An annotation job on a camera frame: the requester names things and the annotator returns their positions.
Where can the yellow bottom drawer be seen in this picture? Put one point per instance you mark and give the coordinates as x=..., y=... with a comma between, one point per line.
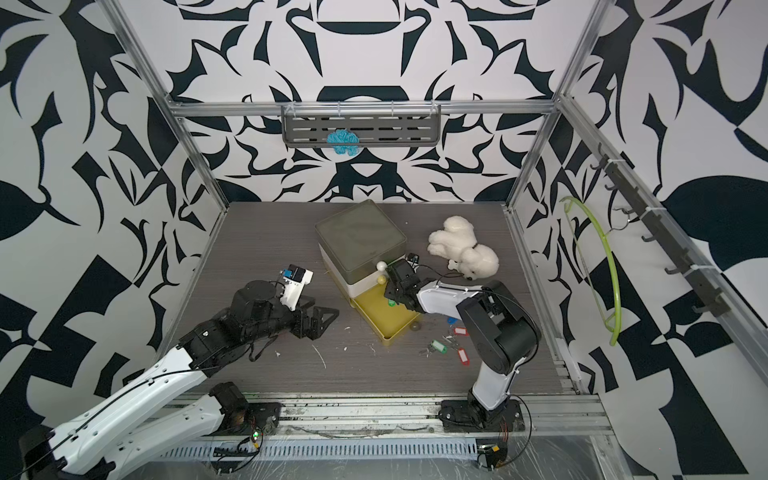
x=385, y=321

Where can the white plush polar bear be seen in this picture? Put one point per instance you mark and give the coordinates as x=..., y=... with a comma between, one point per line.
x=456, y=242

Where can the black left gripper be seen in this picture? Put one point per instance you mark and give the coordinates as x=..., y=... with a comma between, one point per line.
x=318, y=327

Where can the dark wall hook rail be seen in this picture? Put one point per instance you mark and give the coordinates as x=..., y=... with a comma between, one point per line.
x=664, y=231

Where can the grey slotted wall shelf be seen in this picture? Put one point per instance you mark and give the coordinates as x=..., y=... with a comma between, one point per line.
x=377, y=125

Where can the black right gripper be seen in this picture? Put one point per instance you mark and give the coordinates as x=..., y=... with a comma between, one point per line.
x=388, y=289

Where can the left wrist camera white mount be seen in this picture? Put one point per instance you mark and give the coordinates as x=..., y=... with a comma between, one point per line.
x=293, y=280

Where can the green clothes hanger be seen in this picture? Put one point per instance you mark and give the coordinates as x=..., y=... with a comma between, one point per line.
x=598, y=262

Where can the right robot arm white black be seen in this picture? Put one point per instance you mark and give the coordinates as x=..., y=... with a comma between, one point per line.
x=502, y=331

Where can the teal crumpled scrunchie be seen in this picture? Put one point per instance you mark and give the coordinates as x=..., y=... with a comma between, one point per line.
x=343, y=142

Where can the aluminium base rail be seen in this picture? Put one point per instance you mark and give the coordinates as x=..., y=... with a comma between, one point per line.
x=315, y=416

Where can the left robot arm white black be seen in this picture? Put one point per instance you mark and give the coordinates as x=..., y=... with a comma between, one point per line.
x=119, y=434

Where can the white slotted cable duct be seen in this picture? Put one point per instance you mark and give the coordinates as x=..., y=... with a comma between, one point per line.
x=327, y=449

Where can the drawer unit olive cream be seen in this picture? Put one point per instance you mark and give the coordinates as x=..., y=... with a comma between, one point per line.
x=352, y=242

